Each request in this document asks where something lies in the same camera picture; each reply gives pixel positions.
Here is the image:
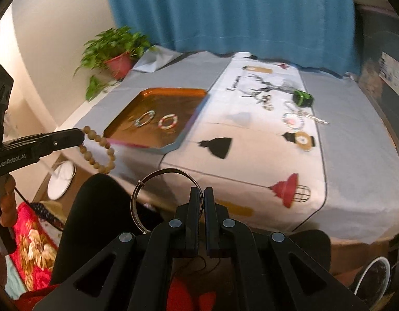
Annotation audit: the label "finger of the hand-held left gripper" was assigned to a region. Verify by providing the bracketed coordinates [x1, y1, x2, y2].
[2, 128, 85, 157]

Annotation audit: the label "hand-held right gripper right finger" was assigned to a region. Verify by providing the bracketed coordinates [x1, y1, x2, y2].
[204, 187, 368, 311]

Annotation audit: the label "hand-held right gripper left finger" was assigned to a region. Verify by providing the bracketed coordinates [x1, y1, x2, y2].
[33, 187, 202, 311]

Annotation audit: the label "wooden bead bracelet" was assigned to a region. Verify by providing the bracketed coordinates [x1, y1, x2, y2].
[78, 126, 116, 175]

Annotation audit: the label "multicolour bracelets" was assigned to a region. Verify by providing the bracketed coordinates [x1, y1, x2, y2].
[131, 167, 205, 234]

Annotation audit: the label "orange tray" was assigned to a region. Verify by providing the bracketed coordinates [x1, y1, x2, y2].
[103, 87, 209, 155]

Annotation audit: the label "clear bead bracelet pink charm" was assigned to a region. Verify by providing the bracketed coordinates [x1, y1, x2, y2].
[282, 112, 305, 132]

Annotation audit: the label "mixed bead bracelet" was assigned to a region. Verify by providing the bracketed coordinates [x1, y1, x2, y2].
[257, 93, 273, 111]

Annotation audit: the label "pearl hair clip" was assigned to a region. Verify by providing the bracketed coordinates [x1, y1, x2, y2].
[304, 111, 330, 125]

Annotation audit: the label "green smart watch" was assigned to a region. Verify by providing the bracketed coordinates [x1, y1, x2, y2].
[292, 90, 314, 107]

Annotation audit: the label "person's left hand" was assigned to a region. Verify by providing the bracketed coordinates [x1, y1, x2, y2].
[0, 175, 17, 229]

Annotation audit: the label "white round device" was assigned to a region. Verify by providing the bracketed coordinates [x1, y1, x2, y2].
[47, 161, 78, 200]

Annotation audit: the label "white printed table runner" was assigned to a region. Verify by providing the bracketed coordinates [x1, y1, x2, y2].
[161, 52, 328, 231]

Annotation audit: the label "dark blue dotted cloth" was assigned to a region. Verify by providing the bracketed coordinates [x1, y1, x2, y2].
[30, 202, 67, 231]

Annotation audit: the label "person's left leg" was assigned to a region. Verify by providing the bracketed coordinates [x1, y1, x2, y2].
[50, 173, 166, 287]

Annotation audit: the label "person's red clothing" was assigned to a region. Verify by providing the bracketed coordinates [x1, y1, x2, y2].
[166, 277, 217, 311]

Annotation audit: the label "green plant in red pot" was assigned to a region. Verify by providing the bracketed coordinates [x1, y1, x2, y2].
[74, 26, 157, 102]

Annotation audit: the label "red floral blanket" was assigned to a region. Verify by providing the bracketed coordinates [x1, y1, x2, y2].
[8, 202, 58, 293]

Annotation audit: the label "grey tablecloth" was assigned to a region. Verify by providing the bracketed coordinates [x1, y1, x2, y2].
[59, 49, 395, 245]

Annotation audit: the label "white-rimmed round object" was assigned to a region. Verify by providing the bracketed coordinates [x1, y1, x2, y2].
[349, 255, 392, 299]

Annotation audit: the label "blue curtain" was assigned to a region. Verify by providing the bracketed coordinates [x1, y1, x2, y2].
[102, 0, 362, 76]

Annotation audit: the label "clear plastic storage box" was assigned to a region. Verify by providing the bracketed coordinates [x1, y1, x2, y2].
[353, 2, 399, 156]

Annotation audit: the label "red and white bracelet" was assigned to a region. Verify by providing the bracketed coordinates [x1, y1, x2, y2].
[158, 114, 178, 130]

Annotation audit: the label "silver beaded bracelet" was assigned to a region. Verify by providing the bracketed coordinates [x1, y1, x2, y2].
[134, 110, 156, 128]

